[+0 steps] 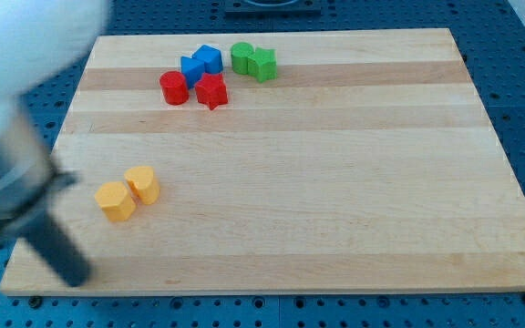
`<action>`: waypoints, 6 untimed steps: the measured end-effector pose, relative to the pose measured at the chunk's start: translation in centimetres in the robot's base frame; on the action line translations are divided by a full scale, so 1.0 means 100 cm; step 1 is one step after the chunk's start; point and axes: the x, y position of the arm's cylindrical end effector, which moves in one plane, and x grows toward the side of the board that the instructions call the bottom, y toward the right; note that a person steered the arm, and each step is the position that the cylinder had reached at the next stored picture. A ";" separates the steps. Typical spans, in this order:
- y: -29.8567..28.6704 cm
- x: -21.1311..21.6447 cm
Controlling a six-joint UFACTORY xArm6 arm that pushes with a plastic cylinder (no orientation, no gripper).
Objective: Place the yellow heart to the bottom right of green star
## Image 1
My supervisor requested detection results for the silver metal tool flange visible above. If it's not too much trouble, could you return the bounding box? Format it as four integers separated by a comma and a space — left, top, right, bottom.
0, 100, 77, 238

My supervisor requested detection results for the yellow heart block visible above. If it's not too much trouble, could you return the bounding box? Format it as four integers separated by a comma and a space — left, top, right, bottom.
124, 166, 160, 205

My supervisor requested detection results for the yellow hexagon block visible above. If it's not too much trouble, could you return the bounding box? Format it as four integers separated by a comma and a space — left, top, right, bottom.
94, 181, 137, 222

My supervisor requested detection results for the red cylinder block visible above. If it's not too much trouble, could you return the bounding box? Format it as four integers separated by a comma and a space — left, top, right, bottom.
159, 71, 189, 106

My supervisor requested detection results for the blue triangle block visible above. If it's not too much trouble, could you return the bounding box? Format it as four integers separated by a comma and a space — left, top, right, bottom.
180, 56, 205, 89

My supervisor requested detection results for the red star block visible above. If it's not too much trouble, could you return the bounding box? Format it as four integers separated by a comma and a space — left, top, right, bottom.
194, 73, 228, 110

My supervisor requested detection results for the green star block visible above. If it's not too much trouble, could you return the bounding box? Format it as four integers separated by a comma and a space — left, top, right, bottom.
247, 47, 277, 83

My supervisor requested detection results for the blue cube block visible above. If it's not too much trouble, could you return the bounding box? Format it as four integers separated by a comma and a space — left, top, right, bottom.
191, 45, 223, 74

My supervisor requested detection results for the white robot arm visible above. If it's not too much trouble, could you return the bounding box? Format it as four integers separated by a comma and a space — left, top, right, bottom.
0, 0, 111, 287

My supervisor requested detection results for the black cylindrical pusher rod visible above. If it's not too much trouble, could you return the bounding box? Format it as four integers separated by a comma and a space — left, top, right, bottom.
22, 210, 91, 287

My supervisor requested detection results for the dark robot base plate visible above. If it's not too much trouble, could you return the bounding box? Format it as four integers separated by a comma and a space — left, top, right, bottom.
223, 0, 322, 16

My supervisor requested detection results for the light wooden board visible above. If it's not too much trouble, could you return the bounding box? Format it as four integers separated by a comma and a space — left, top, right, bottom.
0, 28, 525, 296

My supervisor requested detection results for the green cylinder block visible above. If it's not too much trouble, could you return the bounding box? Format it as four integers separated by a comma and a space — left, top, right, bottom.
230, 42, 254, 75

